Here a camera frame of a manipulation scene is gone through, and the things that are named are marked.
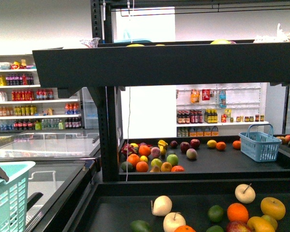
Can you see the teal plastic shopping basket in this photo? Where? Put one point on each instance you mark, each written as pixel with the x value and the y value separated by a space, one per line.
pixel 14 196

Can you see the black upper shelf tray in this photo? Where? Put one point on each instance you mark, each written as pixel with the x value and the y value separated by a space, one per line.
pixel 164 65

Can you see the far yellow lemon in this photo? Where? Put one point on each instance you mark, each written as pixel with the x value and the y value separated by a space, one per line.
pixel 211 144

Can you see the white sauce shelf unit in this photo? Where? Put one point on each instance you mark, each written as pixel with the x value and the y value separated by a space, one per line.
pixel 221 109

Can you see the far orange beside lemon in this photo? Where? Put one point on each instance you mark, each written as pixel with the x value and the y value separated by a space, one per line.
pixel 221 146

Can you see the blue basket on far shelf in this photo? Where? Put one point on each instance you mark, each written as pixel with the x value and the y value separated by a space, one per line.
pixel 260 146

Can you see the white drinks shelf unit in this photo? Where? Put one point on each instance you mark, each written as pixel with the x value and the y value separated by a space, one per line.
pixel 26 105

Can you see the dark red apple far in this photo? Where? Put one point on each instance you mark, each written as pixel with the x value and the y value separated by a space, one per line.
pixel 184 146

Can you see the green apple far tray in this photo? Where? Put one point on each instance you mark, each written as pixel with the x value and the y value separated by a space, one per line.
pixel 173 159

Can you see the peach far tray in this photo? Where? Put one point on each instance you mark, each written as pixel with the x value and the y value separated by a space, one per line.
pixel 191 154

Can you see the red tomato far tray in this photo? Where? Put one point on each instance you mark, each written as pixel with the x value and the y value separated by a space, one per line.
pixel 178 168

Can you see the white pear left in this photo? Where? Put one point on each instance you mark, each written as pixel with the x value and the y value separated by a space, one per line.
pixel 161 206

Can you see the glass top freezer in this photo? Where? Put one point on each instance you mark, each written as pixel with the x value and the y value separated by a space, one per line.
pixel 64 164

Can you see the white apple front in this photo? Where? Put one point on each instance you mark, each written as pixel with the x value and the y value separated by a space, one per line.
pixel 172 221

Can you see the dark green avocado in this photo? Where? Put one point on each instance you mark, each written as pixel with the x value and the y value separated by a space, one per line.
pixel 140 226

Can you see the large mandarin orange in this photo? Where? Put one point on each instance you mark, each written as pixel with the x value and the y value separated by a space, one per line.
pixel 184 228

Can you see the green lime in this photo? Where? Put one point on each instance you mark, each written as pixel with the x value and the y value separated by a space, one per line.
pixel 215 228
pixel 215 213

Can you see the white apple with stem right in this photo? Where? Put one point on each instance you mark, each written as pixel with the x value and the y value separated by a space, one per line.
pixel 245 193

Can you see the orange near tray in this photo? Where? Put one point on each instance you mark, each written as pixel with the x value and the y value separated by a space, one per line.
pixel 237 212

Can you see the yellow-orange apple front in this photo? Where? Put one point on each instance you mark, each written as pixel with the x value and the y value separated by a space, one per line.
pixel 258 224

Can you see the yellow apple right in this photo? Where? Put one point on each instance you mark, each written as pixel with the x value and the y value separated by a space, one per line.
pixel 273 207

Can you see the small green-yellow fruit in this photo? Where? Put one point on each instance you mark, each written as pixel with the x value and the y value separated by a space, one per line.
pixel 271 220

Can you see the black shelf upright post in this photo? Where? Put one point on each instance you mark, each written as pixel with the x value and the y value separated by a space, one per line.
pixel 105 97

